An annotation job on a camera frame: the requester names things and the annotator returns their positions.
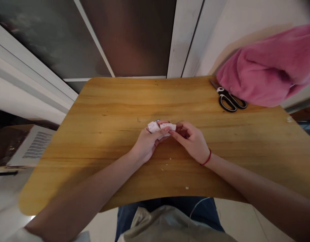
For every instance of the person's body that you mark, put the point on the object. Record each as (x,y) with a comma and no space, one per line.
(175,225)

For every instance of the black and white scissors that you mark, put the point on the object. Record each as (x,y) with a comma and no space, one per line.
(228,99)

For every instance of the person's left hand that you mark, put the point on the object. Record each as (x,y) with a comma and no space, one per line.
(144,145)

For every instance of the person's right thumb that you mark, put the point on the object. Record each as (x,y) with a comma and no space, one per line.
(178,136)

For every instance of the person's legs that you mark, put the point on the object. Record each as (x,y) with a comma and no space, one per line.
(167,204)

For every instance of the person's right hand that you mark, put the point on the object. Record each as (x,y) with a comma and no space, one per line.
(195,143)

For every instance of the white framed glass sliding door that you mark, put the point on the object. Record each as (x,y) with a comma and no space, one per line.
(94,37)

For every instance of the pink fluffy cloth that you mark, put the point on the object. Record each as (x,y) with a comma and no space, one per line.
(266,73)

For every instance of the person's right index finger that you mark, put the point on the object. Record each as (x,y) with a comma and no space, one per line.
(186,125)

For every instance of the person's right fingers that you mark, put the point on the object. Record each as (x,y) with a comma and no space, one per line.
(184,133)

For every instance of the white vented box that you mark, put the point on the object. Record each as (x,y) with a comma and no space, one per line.
(31,146)

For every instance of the small white paper slip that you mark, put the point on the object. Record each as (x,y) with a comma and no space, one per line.
(153,127)
(168,125)

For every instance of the person's left thumb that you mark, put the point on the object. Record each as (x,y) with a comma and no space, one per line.
(163,132)

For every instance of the person's left fingers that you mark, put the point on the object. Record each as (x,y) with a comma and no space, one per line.
(149,130)

